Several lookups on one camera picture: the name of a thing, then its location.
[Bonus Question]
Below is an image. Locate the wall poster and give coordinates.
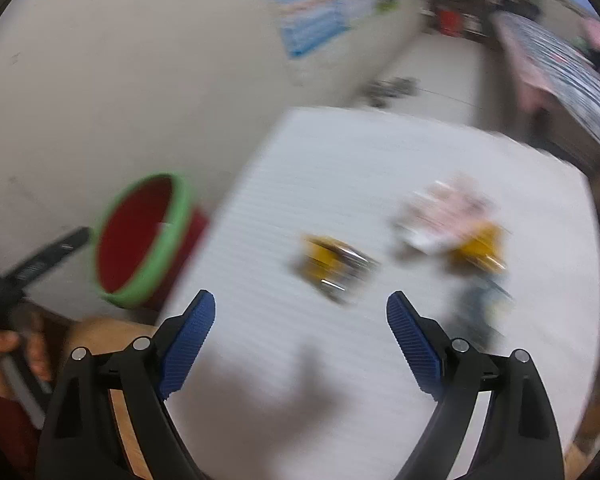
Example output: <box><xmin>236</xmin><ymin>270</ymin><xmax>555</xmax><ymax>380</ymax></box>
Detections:
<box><xmin>255</xmin><ymin>0</ymin><xmax>399</xmax><ymax>87</ymax></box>

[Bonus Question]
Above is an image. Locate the red bin with green rim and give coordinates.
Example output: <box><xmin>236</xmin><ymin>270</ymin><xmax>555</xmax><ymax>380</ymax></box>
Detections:
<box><xmin>91</xmin><ymin>172</ymin><xmax>212</xmax><ymax>311</ymax></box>

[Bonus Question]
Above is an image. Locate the white corrugated board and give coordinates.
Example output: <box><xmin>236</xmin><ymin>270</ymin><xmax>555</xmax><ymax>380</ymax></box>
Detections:
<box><xmin>164</xmin><ymin>105</ymin><xmax>600</xmax><ymax>480</ymax></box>

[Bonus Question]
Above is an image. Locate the person's left hand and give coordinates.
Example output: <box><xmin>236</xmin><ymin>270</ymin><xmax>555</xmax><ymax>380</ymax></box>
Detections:
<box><xmin>0</xmin><ymin>309</ymin><xmax>55</xmax><ymax>402</ymax></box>

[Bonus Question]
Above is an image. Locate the person's left forearm red sleeve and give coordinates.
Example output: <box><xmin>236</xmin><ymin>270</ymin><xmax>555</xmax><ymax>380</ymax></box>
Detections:
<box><xmin>0</xmin><ymin>380</ymin><xmax>42</xmax><ymax>480</ymax></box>

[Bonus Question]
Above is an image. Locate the pile of dark things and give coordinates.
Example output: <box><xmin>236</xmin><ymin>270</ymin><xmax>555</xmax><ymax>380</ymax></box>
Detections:
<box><xmin>362</xmin><ymin>76</ymin><xmax>422</xmax><ymax>109</ymax></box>

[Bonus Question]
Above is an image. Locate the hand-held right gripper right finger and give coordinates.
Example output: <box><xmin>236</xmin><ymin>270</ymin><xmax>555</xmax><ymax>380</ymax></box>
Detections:
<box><xmin>386</xmin><ymin>290</ymin><xmax>566</xmax><ymax>480</ymax></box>

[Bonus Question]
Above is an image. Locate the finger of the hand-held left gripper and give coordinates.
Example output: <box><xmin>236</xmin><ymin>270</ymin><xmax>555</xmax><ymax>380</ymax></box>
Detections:
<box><xmin>39</xmin><ymin>226</ymin><xmax>94</xmax><ymax>267</ymax></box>

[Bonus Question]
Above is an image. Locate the pale pink packet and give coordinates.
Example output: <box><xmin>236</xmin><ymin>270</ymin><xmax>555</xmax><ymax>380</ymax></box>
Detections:
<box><xmin>390</xmin><ymin>175</ymin><xmax>502</xmax><ymax>257</ymax></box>

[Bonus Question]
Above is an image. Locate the small blue wrapper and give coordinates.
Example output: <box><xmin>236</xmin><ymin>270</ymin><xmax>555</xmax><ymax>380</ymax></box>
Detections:
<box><xmin>450</xmin><ymin>280</ymin><xmax>517</xmax><ymax>352</ymax></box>

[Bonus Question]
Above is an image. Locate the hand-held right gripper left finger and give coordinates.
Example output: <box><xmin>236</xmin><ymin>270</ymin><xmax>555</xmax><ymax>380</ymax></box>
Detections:
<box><xmin>35</xmin><ymin>289</ymin><xmax>217</xmax><ymax>480</ymax></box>

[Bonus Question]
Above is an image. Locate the small red container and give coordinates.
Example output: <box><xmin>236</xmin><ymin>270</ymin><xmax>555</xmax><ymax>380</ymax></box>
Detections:
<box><xmin>439</xmin><ymin>7</ymin><xmax>465</xmax><ymax>37</ymax></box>

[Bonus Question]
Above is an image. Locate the printed bed blanket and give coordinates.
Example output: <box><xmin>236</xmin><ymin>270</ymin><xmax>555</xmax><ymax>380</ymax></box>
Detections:
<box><xmin>490</xmin><ymin>10</ymin><xmax>600</xmax><ymax>161</ymax></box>

